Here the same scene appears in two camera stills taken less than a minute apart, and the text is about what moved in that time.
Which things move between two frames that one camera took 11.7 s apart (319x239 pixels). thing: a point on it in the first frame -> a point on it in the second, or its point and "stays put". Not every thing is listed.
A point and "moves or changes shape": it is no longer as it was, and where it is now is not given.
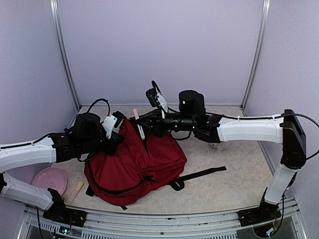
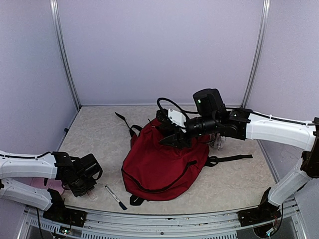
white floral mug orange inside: x=217 y=146 stays put
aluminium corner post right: x=263 y=28 stays put
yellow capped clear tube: x=74 y=194 -> x=92 y=195
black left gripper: x=116 y=139 -> x=77 y=192
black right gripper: x=155 y=124 -> x=175 y=141
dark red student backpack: x=138 y=164 moves or changes shape
